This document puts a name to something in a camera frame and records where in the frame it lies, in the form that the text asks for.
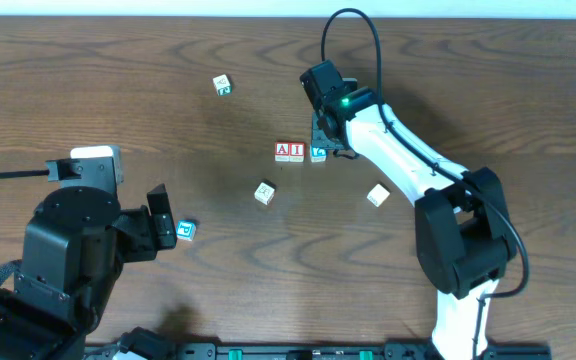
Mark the green-sided wooden block left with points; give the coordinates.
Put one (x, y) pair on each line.
(222, 85)

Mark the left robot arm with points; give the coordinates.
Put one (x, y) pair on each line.
(75, 247)

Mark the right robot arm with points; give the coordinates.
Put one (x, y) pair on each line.
(463, 235)

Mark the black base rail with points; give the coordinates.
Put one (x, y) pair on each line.
(145, 344)

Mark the blue picture wooden block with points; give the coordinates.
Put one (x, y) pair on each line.
(185, 230)

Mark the red letter A block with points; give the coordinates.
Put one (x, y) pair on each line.
(282, 152)

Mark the plain letter B wooden block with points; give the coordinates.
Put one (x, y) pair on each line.
(377, 195)

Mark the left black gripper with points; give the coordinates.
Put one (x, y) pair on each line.
(162, 220)

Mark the blue number 2 block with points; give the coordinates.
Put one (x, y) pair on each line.
(317, 154)

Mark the red letter I block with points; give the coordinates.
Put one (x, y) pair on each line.
(296, 152)

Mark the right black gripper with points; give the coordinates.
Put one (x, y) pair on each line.
(325, 138)

